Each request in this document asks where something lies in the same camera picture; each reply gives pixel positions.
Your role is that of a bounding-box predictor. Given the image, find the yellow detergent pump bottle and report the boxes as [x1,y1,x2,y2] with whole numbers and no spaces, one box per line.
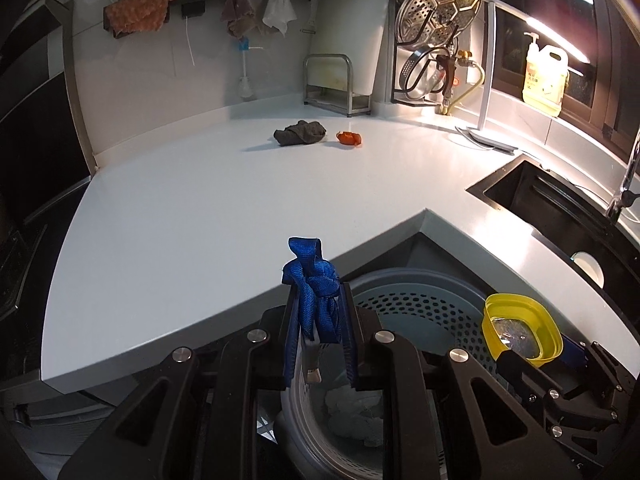
[521,31,571,118]

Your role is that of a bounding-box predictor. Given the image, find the white bowl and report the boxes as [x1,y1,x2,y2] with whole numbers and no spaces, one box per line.
[572,251,606,288]

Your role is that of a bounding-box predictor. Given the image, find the white cloth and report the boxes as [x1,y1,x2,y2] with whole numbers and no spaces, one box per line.
[261,0,297,38]

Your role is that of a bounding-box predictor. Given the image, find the black kitchen sink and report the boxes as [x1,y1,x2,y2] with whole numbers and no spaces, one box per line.
[465,155,640,306]

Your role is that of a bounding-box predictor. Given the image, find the blue bottle brush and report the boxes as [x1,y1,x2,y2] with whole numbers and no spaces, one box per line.
[235,37,263,100]

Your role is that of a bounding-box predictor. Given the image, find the steel faucet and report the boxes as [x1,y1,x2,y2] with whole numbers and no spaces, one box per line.
[605,125,640,223]

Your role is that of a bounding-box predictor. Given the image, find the blue woven strap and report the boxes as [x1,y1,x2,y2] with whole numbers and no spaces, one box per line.
[280,236,346,385]

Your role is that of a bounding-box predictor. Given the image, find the orange cloth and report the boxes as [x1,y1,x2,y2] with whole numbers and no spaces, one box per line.
[104,0,181,35]

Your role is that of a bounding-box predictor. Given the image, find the yellow plastic container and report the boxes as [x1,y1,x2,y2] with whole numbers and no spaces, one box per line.
[482,294,565,367]

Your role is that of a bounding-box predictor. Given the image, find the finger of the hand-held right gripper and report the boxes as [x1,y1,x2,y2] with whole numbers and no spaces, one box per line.
[497,350,566,411]
[560,340,631,413]

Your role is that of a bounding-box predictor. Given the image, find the white cutting board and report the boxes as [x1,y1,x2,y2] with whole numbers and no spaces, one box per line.
[310,0,390,97]

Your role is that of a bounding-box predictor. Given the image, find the white lamp cable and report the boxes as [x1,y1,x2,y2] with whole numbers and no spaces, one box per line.
[454,124,483,151]

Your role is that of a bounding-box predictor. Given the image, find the steel steamer plate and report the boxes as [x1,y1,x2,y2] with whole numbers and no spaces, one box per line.
[395,0,485,51]

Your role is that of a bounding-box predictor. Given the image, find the yellow gas hose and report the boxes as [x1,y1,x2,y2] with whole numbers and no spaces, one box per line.
[440,62,486,116]

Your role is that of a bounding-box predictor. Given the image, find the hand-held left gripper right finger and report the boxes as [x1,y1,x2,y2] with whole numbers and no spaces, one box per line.
[339,282,583,480]

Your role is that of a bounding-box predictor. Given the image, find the glass pot lid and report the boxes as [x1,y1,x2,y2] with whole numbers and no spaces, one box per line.
[402,45,451,101]

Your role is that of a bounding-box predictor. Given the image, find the dark grey rag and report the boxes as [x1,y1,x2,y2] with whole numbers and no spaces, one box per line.
[273,120,327,147]

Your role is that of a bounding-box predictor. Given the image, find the white cloths in basket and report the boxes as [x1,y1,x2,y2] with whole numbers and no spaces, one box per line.
[325,385,386,448]

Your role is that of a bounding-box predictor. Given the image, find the black wire rack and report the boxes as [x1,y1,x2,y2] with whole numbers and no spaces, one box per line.
[390,0,466,106]

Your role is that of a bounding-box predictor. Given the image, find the brown cloth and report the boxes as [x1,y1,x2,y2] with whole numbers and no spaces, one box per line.
[221,0,266,38]

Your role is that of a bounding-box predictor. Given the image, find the dark window frame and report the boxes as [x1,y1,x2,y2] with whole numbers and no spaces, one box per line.
[487,0,640,146]

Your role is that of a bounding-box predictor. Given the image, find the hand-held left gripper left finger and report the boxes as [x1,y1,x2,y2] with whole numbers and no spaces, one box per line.
[57,280,306,480]

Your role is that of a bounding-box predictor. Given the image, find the steel cutting board rack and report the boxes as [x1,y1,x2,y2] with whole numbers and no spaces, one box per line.
[302,54,373,117]

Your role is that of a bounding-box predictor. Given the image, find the white desk lamp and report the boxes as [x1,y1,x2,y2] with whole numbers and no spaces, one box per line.
[457,0,593,153]

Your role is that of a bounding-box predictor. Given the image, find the grey perforated trash bin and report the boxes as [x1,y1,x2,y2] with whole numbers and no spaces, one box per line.
[272,269,506,480]

